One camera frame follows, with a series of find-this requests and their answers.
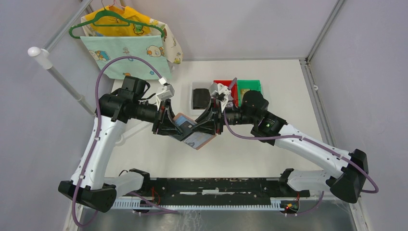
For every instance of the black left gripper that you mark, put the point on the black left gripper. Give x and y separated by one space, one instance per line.
167 126

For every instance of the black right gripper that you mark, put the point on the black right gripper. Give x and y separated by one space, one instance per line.
210 122

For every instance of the black credit card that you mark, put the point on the black credit card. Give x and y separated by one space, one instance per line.
186 128

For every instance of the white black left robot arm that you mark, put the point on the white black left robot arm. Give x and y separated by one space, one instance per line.
88 185

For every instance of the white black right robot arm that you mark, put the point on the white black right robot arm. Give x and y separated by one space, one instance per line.
343 173

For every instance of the red plastic bin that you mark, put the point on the red plastic bin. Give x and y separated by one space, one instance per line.
234 91

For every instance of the white plastic bin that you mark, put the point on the white plastic bin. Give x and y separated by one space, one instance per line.
197 85

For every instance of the green plastic bin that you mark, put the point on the green plastic bin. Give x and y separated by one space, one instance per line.
246 85

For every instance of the mint cartoon print cloth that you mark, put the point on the mint cartoon print cloth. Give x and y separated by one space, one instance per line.
149 48

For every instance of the yellow child shirt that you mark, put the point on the yellow child shirt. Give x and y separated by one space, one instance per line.
114 27

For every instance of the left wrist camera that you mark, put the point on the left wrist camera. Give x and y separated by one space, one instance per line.
163 93

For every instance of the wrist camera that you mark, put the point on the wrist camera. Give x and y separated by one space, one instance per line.
163 93
221 93

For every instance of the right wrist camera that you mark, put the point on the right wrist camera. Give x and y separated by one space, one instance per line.
221 93

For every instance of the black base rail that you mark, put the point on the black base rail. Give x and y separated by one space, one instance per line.
218 191

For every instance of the white cable duct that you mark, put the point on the white cable duct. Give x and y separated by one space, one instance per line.
135 203

